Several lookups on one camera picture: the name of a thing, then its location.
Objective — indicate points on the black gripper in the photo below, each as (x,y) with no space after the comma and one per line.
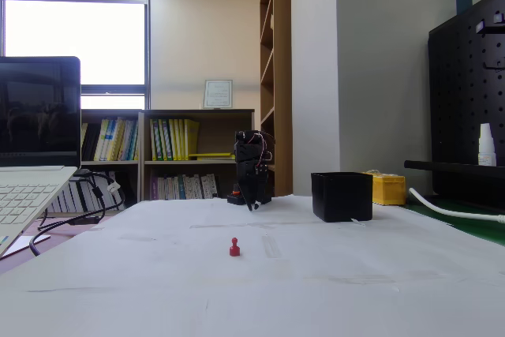
(250,184)

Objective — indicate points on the small red object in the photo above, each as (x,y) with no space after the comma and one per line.
(234,247)

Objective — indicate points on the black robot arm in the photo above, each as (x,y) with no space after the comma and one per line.
(246,151)

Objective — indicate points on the black plastic square container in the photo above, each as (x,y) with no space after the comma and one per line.
(341,199)

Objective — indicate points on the yellow cardboard box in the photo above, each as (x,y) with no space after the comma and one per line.
(388,191)

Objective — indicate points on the black orange clamp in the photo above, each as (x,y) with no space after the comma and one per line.
(236,194)

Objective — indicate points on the flat yellow book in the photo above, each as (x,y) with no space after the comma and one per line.
(213,155)

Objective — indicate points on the low wooden bookshelf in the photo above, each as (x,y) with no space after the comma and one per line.
(229,132)
(140,179)

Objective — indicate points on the wide yellow book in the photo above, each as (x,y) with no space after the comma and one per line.
(191,137)

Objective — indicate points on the framed certificate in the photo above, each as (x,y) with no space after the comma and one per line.
(218,94)

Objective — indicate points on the green white book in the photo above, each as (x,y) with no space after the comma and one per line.
(154,139)
(161,139)

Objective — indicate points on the white paper sheet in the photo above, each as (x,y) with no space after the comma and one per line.
(252,313)
(394,220)
(434,313)
(355,250)
(79,313)

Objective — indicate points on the tall wooden bookshelf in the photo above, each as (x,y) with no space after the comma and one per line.
(282,76)

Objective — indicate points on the black binder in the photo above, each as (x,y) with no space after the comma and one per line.
(91,141)

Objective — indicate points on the green desk mat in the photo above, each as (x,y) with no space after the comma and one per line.
(473,231)

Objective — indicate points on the black pegboard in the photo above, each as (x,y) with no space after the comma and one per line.
(453,96)

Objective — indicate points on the white laptop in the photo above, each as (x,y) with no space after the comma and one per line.
(39,116)

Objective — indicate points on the white paper pad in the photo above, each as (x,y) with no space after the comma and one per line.
(27,244)

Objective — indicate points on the white plastic bottle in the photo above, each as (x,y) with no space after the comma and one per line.
(487,147)

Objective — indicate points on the black shelf rail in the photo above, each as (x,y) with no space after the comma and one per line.
(434,165)

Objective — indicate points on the window with dark frame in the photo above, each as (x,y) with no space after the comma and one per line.
(75,41)

